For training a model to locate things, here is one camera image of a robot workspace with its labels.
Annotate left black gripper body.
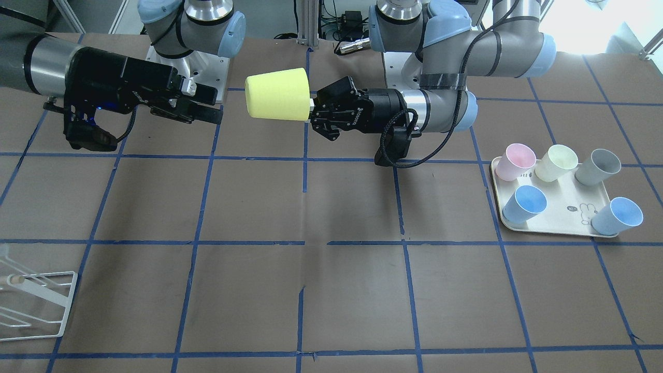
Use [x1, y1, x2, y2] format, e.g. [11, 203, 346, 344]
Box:
[310, 77, 407, 141]

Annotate pink cup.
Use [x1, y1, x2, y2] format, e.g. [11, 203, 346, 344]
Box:
[495, 142, 537, 182]

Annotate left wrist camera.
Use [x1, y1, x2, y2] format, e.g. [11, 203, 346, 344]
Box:
[374, 124, 421, 167]

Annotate grey cup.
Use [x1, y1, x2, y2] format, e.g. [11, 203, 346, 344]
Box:
[574, 149, 622, 186]

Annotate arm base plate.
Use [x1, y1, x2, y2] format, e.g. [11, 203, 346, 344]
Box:
[383, 52, 423, 91]
[146, 47, 230, 104]

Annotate beige cup tray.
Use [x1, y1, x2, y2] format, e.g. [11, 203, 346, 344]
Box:
[490, 156, 611, 238]

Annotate yellow ikea cup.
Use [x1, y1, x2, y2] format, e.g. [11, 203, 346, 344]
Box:
[244, 68, 312, 121]

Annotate light blue front cup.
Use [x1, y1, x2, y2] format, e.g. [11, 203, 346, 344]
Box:
[590, 197, 644, 236]

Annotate white wire cup rack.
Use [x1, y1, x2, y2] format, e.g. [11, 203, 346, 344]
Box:
[1, 244, 78, 342]

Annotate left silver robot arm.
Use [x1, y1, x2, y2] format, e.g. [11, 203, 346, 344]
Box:
[309, 1, 557, 141]

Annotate cream cup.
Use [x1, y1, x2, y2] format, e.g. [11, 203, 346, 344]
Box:
[535, 144, 579, 182]

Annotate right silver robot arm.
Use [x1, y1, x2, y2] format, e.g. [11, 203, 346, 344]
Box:
[2, 1, 247, 123]

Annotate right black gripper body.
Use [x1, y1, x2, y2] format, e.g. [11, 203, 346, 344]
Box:
[65, 47, 190, 116]

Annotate blue rear cup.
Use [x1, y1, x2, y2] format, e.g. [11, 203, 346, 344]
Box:
[502, 185, 547, 224]

